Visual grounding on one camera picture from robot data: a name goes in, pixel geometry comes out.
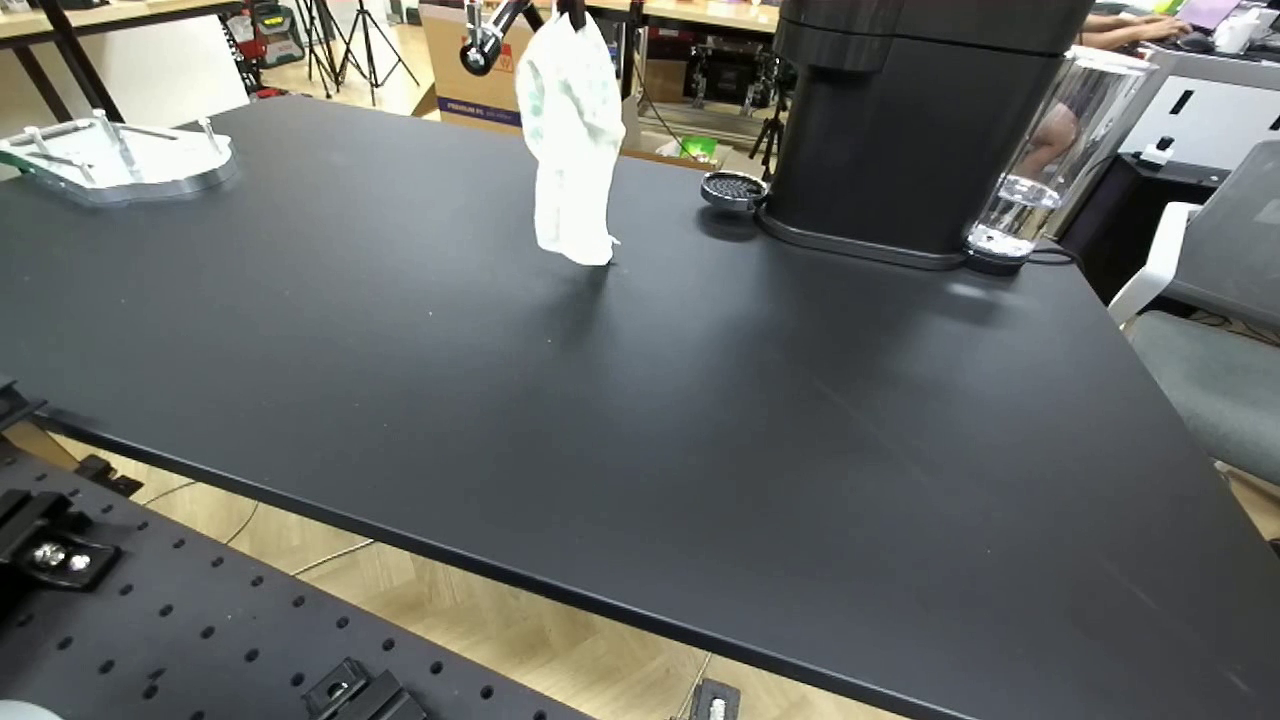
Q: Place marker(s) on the cardboard box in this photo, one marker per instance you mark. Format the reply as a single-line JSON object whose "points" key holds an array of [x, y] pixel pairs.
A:
{"points": [[455, 80]]}

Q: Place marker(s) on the grey office chair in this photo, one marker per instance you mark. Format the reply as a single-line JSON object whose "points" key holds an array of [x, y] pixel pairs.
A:
{"points": [[1215, 330]]}

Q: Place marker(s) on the clear water tank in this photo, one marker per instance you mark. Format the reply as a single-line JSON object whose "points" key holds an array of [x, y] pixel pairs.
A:
{"points": [[1070, 130]]}

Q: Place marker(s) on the white cloth with green print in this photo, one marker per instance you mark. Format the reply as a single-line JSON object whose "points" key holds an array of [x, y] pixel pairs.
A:
{"points": [[570, 130]]}

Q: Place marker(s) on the white desk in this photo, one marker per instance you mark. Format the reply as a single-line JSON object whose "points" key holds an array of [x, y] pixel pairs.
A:
{"points": [[1220, 110]]}

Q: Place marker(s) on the round black drip tray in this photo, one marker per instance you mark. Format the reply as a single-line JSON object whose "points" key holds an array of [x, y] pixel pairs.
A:
{"points": [[733, 188]]}

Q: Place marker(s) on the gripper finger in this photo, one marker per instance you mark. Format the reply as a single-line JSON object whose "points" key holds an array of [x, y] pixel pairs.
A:
{"points": [[572, 12]]}

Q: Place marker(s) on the group of black tripods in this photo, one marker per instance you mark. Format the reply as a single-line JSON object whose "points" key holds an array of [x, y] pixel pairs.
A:
{"points": [[355, 40]]}

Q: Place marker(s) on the wooden table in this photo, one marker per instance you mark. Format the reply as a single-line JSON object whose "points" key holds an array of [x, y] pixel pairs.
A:
{"points": [[90, 15]]}

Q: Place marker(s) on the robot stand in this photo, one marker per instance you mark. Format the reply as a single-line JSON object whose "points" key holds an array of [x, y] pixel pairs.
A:
{"points": [[200, 620]]}

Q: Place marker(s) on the green and red tool case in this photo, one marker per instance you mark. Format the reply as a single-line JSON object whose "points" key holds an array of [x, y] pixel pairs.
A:
{"points": [[270, 35]]}

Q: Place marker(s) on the black clamp bracket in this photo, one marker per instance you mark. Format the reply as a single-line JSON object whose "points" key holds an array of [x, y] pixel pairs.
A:
{"points": [[360, 695], [50, 545]]}

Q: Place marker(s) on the camera on mount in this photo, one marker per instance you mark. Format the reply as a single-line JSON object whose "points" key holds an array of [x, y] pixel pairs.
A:
{"points": [[480, 50]]}

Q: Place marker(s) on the black tripod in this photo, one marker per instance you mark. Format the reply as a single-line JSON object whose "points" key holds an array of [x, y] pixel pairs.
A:
{"points": [[770, 120]]}

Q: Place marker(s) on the black coffee machine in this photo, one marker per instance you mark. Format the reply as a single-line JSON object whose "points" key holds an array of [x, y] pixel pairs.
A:
{"points": [[900, 130]]}

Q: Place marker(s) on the person's forearm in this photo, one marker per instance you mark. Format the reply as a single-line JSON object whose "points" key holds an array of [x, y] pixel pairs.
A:
{"points": [[1125, 30]]}

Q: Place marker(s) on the clear acrylic peg rack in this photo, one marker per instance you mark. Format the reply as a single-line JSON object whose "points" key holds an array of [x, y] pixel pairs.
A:
{"points": [[120, 165]]}

